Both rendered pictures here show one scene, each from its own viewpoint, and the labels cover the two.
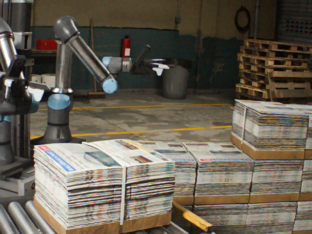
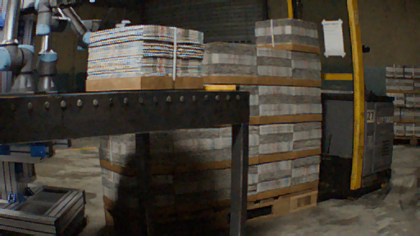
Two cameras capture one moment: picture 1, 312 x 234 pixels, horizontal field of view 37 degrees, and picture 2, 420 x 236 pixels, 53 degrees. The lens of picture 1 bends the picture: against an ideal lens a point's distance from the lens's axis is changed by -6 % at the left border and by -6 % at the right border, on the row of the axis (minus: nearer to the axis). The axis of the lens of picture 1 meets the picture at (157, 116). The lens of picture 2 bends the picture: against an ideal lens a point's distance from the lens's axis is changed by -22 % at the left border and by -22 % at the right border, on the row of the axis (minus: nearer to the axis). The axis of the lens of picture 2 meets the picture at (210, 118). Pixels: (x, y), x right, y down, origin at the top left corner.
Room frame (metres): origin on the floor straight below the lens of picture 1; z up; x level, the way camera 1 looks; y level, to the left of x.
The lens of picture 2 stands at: (-0.36, 0.72, 0.80)
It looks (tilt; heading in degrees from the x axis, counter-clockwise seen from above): 3 degrees down; 336
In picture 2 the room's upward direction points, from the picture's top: straight up
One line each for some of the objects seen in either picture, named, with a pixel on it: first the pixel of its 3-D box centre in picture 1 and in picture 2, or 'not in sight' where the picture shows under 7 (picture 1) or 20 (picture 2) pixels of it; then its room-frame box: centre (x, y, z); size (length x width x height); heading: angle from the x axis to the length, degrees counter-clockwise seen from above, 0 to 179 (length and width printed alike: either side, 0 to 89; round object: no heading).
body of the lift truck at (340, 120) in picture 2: not in sight; (353, 141); (2.75, -1.95, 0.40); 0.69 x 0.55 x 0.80; 11
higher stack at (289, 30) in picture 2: not in sight; (289, 114); (2.59, -1.17, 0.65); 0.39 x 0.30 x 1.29; 11
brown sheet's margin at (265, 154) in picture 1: (265, 145); (218, 79); (2.47, -0.59, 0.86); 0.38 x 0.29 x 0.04; 12
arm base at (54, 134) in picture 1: (57, 130); (47, 83); (2.43, 0.51, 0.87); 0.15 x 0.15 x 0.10
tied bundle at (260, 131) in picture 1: (267, 129); (218, 65); (2.47, -0.59, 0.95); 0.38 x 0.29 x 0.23; 12
